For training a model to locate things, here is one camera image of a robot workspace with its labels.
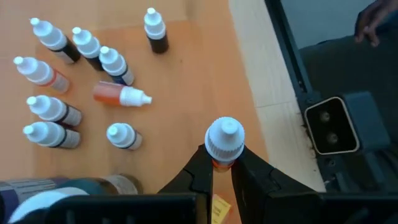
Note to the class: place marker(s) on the black metal table frame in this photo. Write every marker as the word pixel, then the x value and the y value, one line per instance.
pixel 287 46

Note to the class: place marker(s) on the table-level camera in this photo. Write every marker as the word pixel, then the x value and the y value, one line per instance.
pixel 332 127

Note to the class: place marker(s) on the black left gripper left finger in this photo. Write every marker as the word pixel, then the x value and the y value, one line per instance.
pixel 197 177

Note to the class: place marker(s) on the person's hand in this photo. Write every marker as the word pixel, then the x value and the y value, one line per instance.
pixel 368 21

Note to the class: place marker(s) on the orange mat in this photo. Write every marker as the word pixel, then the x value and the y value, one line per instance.
pixel 186 93

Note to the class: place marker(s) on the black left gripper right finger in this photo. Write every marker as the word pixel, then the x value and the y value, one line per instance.
pixel 264 193

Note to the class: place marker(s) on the large blue-capped dye bottle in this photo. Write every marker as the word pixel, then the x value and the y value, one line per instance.
pixel 77 186

